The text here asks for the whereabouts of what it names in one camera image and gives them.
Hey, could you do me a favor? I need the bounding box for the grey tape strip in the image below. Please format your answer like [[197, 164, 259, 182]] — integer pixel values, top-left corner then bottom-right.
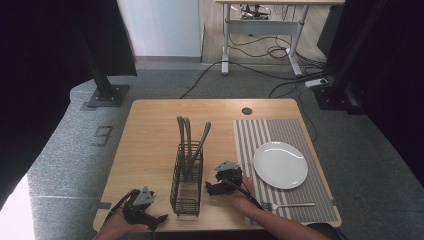
[[89, 200, 112, 211]]

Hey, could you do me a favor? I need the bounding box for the grey striped placemat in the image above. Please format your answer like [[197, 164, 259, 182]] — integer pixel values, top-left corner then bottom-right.
[[232, 118, 339, 225]]

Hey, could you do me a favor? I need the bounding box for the tangle of black cables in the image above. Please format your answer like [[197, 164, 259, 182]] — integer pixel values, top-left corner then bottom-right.
[[228, 32, 335, 82]]

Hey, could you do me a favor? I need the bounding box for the person's right hand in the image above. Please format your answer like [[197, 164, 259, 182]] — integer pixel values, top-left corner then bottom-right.
[[227, 176, 265, 217]]

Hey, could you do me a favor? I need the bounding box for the silver cutlery piece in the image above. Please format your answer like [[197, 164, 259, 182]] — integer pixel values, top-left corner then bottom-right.
[[176, 115, 188, 178], [188, 121, 212, 174], [183, 116, 194, 178]]

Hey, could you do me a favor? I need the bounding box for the white frame desk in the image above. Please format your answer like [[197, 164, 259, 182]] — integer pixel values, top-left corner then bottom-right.
[[214, 0, 346, 77]]

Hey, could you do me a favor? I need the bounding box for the grey floor socket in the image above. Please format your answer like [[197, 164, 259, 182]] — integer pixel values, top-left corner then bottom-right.
[[91, 125, 114, 148]]

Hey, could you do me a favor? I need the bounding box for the black seat edge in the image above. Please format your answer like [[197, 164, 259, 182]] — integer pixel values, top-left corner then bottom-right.
[[305, 222, 349, 240]]

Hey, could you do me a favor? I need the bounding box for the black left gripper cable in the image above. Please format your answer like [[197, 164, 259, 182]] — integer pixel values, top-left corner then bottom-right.
[[104, 188, 138, 228]]

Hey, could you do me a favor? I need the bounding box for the white round plate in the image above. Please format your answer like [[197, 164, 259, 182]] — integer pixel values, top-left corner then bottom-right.
[[252, 141, 309, 191]]

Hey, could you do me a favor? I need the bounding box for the white power strip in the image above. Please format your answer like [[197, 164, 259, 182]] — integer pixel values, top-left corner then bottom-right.
[[304, 77, 330, 89]]

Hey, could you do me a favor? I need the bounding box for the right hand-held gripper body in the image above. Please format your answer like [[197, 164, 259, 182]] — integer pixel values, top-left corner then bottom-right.
[[213, 160, 244, 195]]

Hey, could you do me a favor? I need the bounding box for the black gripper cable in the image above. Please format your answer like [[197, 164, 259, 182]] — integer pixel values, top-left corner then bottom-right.
[[221, 178, 265, 211], [104, 188, 138, 228]]

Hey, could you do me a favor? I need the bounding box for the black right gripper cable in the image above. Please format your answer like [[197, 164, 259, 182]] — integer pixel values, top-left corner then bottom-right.
[[221, 178, 265, 211]]

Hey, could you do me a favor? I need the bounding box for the electronics under desk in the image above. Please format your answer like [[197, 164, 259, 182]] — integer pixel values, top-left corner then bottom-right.
[[230, 2, 273, 20]]

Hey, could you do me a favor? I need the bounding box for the black wire cutlery basket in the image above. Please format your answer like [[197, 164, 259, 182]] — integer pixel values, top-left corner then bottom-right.
[[169, 141, 205, 217]]

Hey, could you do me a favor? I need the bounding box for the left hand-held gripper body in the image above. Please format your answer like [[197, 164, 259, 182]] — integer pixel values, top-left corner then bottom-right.
[[122, 186, 158, 226]]

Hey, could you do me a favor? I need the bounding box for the black metal stand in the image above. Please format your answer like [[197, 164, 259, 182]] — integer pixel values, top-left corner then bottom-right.
[[312, 0, 389, 116], [68, 0, 131, 109]]

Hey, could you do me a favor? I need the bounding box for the silver fork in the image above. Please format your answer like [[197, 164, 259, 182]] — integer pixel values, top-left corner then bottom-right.
[[261, 201, 316, 212]]

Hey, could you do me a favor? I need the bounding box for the black floor cable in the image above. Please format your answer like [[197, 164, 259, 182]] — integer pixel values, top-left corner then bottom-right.
[[179, 61, 225, 100]]

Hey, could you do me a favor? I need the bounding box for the person's left hand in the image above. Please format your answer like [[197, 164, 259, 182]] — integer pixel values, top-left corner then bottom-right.
[[94, 207, 150, 240]]

